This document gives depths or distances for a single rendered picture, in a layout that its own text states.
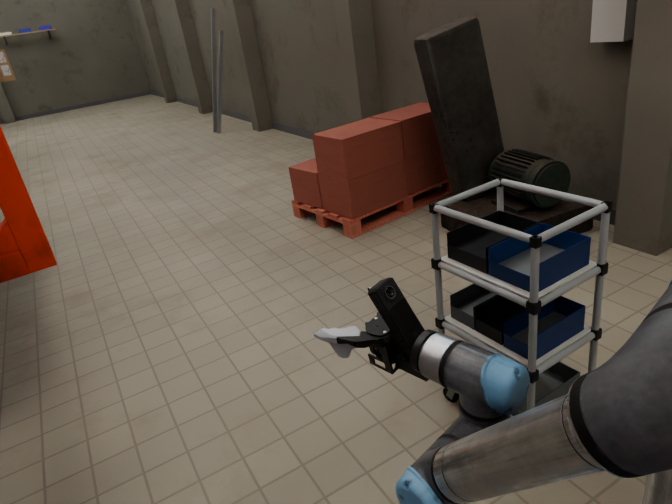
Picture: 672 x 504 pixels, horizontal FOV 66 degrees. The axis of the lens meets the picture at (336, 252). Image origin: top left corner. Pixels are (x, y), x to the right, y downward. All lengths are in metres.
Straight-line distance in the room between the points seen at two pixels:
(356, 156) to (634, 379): 3.76
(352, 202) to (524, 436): 3.69
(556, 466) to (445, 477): 0.18
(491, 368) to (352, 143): 3.46
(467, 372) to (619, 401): 0.32
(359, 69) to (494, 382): 5.46
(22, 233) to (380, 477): 2.54
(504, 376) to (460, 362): 0.07
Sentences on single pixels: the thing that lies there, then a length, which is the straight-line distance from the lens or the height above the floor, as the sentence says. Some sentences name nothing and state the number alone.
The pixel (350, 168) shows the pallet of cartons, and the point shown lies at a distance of 4.14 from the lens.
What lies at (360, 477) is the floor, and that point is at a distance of 2.30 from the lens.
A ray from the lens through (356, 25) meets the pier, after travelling 6.04.
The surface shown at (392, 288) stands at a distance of 0.84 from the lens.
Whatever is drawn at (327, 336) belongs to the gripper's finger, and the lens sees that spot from 0.90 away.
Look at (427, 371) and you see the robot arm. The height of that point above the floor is 1.21.
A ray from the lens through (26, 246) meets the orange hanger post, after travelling 3.67.
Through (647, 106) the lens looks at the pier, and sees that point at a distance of 3.71.
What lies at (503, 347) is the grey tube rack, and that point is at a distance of 2.12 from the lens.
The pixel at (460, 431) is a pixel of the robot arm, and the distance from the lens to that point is 0.82.
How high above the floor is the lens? 1.73
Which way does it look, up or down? 25 degrees down
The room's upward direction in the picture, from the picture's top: 9 degrees counter-clockwise
